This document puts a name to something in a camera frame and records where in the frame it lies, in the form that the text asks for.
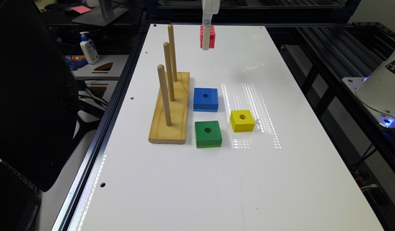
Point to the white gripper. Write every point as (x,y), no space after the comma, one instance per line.
(209,7)

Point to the pink cube block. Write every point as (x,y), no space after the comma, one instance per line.
(212,37)

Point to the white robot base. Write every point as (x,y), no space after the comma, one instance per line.
(377,92)

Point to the rear wooden peg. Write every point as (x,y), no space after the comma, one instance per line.
(173,51)

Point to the wooden peg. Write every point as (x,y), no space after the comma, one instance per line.
(164,94)
(170,85)
(173,51)

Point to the middle wooden peg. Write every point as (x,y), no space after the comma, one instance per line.
(170,85)

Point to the front wooden peg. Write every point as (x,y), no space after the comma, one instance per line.
(164,94)

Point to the blue square block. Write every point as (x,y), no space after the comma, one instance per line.
(205,100)

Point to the silver monitor stand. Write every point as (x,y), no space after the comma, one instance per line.
(101,13)

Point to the yellow square block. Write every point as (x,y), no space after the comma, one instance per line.
(242,121)

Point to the green square block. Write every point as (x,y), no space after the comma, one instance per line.
(208,134)

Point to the white lotion pump bottle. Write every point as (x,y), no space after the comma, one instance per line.
(88,48)

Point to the wooden peg base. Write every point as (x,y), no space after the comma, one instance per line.
(159,132)

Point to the pink sticky note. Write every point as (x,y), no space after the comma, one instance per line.
(81,9)

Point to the blue orange tool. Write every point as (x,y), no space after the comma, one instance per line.
(76,62)

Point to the black office chair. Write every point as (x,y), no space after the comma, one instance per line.
(39,104)

